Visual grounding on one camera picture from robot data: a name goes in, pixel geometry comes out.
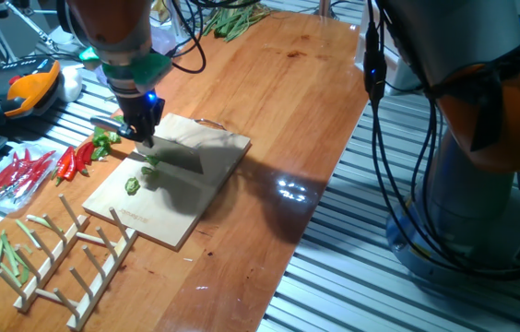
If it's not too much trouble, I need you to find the orange red chili pepper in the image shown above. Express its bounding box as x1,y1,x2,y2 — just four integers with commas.
59,146,78,186
51,146,70,182

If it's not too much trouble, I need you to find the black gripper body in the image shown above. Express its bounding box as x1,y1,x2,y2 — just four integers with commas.
114,87,167,136

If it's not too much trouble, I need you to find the translucent plastic bag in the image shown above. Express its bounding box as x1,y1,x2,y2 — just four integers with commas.
148,20,181,56

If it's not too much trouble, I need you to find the wooden peg dish rack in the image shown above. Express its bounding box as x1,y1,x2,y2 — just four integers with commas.
13,193,139,331

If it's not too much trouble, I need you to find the steel cleaver knife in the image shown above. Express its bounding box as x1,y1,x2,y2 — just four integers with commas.
89,114,206,175

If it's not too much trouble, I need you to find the bamboo cutting board metal handle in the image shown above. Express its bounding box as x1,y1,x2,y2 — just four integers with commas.
82,113,252,253

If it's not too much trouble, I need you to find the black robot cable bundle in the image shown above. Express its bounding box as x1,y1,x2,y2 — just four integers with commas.
167,0,520,283

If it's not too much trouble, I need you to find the green chili stem end piece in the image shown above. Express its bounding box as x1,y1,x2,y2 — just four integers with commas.
124,176,142,196

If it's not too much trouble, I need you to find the dark red chili pepper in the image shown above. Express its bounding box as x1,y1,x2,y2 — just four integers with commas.
74,141,90,177
82,140,98,167

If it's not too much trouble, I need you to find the orange black teach pendant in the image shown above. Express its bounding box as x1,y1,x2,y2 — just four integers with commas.
0,57,63,126

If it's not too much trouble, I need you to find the pile of green stalks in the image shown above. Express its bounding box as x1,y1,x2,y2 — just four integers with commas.
202,0,273,42

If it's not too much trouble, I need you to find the cut green pepper piece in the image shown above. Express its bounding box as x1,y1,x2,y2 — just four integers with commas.
90,144,113,161

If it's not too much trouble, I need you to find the plastic bag of red chilies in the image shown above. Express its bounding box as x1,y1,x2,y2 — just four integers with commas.
0,141,58,216

